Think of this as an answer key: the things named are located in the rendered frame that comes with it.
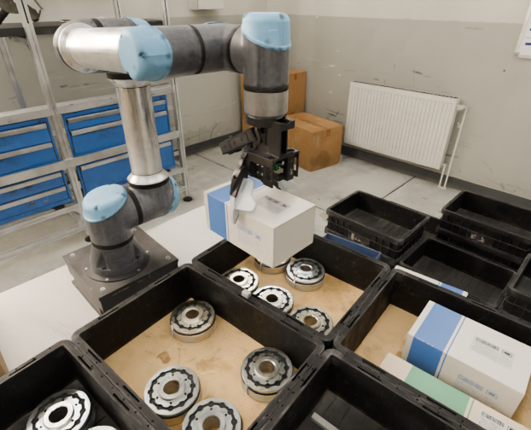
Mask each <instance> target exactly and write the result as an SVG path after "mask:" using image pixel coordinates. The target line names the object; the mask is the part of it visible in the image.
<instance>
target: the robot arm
mask: <svg viewBox="0 0 531 430"><path fill-rule="evenodd" d="M53 47H54V51H55V54H56V56H57V58H58V59H59V60H60V62H61V63H62V64H63V65H64V66H66V67H67V68H69V69H71V70H73V71H75V72H79V73H106V75H107V79H108V80H109V81H110V82H111V83H112V84H114V86H115V89H116V94H117V98H118V103H119V107H120V116H121V120H122V125H123V129H124V133H125V142H126V146H127V151H128V155H129V160H130V165H131V174H130V175H129V176H128V178H127V180H128V184H129V186H128V187H125V188H124V187H123V186H121V185H118V184H111V185H103V186H101V187H98V188H96V189H93V190H92V191H91V192H89V193H88V194H87V195H86V196H85V197H84V199H83V201H82V207H83V216H84V219H85V222H86V225H87V229H88V232H89V236H90V242H91V250H90V268H91V270H92V271H93V272H94V273H96V274H97V275H99V276H122V275H124V274H127V273H129V272H131V271H133V270H135V269H136V268H137V267H138V266H139V265H140V264H141V263H142V262H143V258H144V256H143V249H142V247H141V246H140V244H139V243H138V241H137V239H136V238H135V236H134V234H133V228H134V227H136V226H138V225H140V224H144V223H147V222H149V221H151V220H154V219H156V218H159V217H164V216H166V215H167V214H168V213H170V212H173V211H174V210H175V209H176V208H177V207H178V203H179V189H178V186H177V183H176V181H175V180H174V178H173V177H172V176H170V175H169V174H168V172H167V171H166V170H164V169H163V168H162V164H161V157H160V147H159V141H158V136H157V130H156V123H155V113H154V107H153V101H152V96H151V89H150V82H155V81H160V80H162V79H165V78H177V77H183V76H190V75H196V74H203V73H215V72H221V71H229V72H234V73H241V74H243V98H244V112H245V113H246V123H247V124H248V125H251V126H255V127H252V128H249V129H247V130H245V131H243V132H241V133H239V134H237V135H235V136H229V137H227V138H225V139H224V141H223V142H220V143H219V146H220V148H221V151H222V154H229V155H230V154H237V153H238V152H240V151H242V148H243V153H242V155H241V158H240V159H239V162H238V164H237V166H236V168H235V170H234V172H233V175H232V178H231V184H230V218H231V222H232V223H233V224H236V221H237V218H238V216H239V211H244V212H253V211H254V210H255V208H256V206H257V202H256V200H255V199H254V197H253V191H254V185H255V183H254V180H253V179H251V178H248V175H249V176H250V177H255V178H257V179H259V180H260V181H261V182H262V183H263V184H264V185H265V186H267V187H269V188H271V189H273V185H274V186H275V187H276V188H277V189H280V190H283V191H285V192H287V189H298V188H299V187H298V185H297V184H296V183H295V182H293V181H292V180H291V179H293V178H294V176H295V177H298V170H299V155H300V150H297V149H294V148H290V147H288V130H290V129H293V128H295V120H294V119H289V118H287V114H286V113H287V112H288V98H289V58H290V48H291V40H290V19H289V17H288V16H287V15H286V14H285V13H279V12H248V13H246V14H244V16H243V17H242V25H236V24H226V23H224V22H219V21H212V22H208V23H204V24H198V25H171V26H151V25H150V24H149V23H148V22H147V21H145V20H143V19H140V18H130V17H127V16H124V17H122V18H79V19H75V20H70V21H68V22H66V23H64V24H62V25H61V26H60V27H59V28H58V29H57V30H56V32H55V35H54V37H53ZM295 158H296V170H294V163H295Z"/></svg>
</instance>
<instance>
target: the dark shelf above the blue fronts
mask: <svg viewBox="0 0 531 430"><path fill-rule="evenodd" d="M143 20H145V21H147V22H148V23H149V24H150V25H151V26H163V21H162V20H151V19H143ZM32 24H33V27H34V31H35V33H36V35H45V34H55V32H56V30H57V29H58V28H59V27H60V26H61V25H62V24H64V22H56V21H40V22H33V23H32ZM4 37H19V38H26V32H25V29H24V27H23V25H22V23H21V22H19V23H2V25H0V38H4Z"/></svg>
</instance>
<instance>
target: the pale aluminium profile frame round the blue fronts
mask: <svg viewBox="0 0 531 430"><path fill-rule="evenodd" d="M112 1H113V6H114V14H115V18H122V13H121V7H120V0H112ZM158 1H159V3H160V16H161V20H162V21H163V26H170V18H169V10H168V3H167V0H158ZM14 3H16V6H17V9H18V11H19V15H20V19H21V23H22V25H23V27H24V29H25V32H26V39H27V42H28V45H29V48H30V51H31V54H32V59H33V62H34V65H35V68H36V71H37V74H38V79H39V82H40V84H41V88H42V91H43V93H44V99H45V101H46V105H47V107H48V108H50V111H51V115H52V116H50V118H51V121H52V125H53V127H54V130H53V131H52V135H53V136H56V138H57V142H58V144H59V147H60V150H61V155H62V158H63V160H61V161H57V162H54V163H51V164H48V165H44V166H38V167H34V168H32V169H28V170H24V171H18V172H15V173H12V174H9V175H5V176H1V177H0V187H2V186H5V185H9V184H11V183H18V182H20V181H24V180H27V179H30V178H34V177H39V176H43V175H45V174H49V173H51V172H55V171H60V170H63V171H64V173H67V175H68V178H69V181H70V184H68V187H69V190H70V193H71V196H72V199H73V201H72V203H70V204H68V203H66V204H63V205H60V206H56V207H53V208H52V210H49V211H47V212H42V213H39V214H37V215H34V216H31V217H29V218H24V219H22V220H19V221H16V222H14V223H12V224H7V225H4V226H2V227H0V236H2V235H6V234H8V233H11V232H14V231H16V230H20V229H23V228H25V227H28V226H31V225H34V224H37V223H40V222H43V221H45V220H48V219H51V218H54V217H57V216H60V215H62V214H65V213H69V214H70V215H71V216H72V217H73V218H75V219H76V220H77V221H78V223H77V224H75V225H74V226H71V227H68V228H66V229H64V230H60V231H57V232H55V233H53V234H50V235H47V236H44V237H41V238H39V239H37V240H34V241H30V242H28V243H26V244H23V245H20V246H18V247H14V248H12V249H9V250H7V251H5V252H2V253H0V262H3V261H4V260H7V259H11V258H13V257H15V256H18V255H20V254H23V253H26V252H29V251H31V250H33V249H35V248H38V247H41V246H44V245H46V244H49V243H51V242H53V241H57V240H60V239H61V238H64V237H67V236H69V235H72V234H75V233H77V232H80V231H82V230H85V233H86V234H87V235H88V236H86V237H85V241H87V242H90V236H89V232H88V229H87V225H86V222H85V219H84V216H83V207H82V201H83V195H82V193H81V188H82V186H81V183H80V181H78V178H77V175H76V172H75V171H76V170H77V168H76V166H79V165H82V164H85V163H89V162H92V161H95V160H100V159H103V158H107V157H110V156H113V155H116V154H122V153H125V152H128V151H127V146H126V144H122V145H119V146H116V147H112V148H106V149H103V150H100V151H96V152H93V153H89V154H84V155H80V156H77V157H73V158H72V157H71V155H70V151H69V148H68V145H67V139H66V137H65V134H64V133H66V130H65V128H62V124H61V119H60V116H59V113H58V110H57V106H56V104H55V98H54V96H53V92H52V89H51V86H50V81H49V78H48V74H47V72H46V68H45V65H44V60H43V57H42V54H41V51H40V48H39V45H38V40H37V36H36V33H35V31H34V27H33V24H32V19H31V16H30V13H29V9H28V7H27V3H28V1H27V0H14ZM0 51H1V54H2V57H3V60H4V63H5V66H6V68H7V71H8V74H9V78H10V81H11V84H12V86H13V89H14V92H15V96H16V98H17V101H18V103H19V106H20V109H23V108H27V105H26V101H25V98H24V95H23V92H22V89H21V87H20V82H19V79H18V77H17V74H16V71H15V67H14V64H13V62H12V59H11V56H10V53H9V49H8V46H7V44H6V41H5V38H0ZM169 82H170V86H172V87H173V93H171V96H172V105H171V106H167V107H168V110H172V109H173V115H174V122H175V129H176V130H175V131H171V132H167V133H164V134H161V135H158V141H159V142H164V141H168V140H172V139H174V138H177V142H178V151H176V152H174V156H176V155H179V162H180V163H179V162H177V161H176V160H175V164H176V167H175V168H174V169H171V170H170V169H168V170H166V171H167V172H168V174H169V175H170V176H172V177H173V178H174V180H175V181H176V183H177V186H178V189H179V193H181V192H184V195H186V197H184V198H183V201H191V200H193V199H192V197H190V196H188V195H190V184H189V177H188V169H187V162H186V154H185V147H184V134H183V126H182V119H181V112H180V104H179V97H178V83H177V78H170V79H169ZM175 86H176V91H177V92H176V91H175ZM53 107H54V109H55V114H56V115H55V114H54V111H53ZM179 173H181V175H182V181H181V180H179V179H177V178H176V177H174V175H177V174H179Z"/></svg>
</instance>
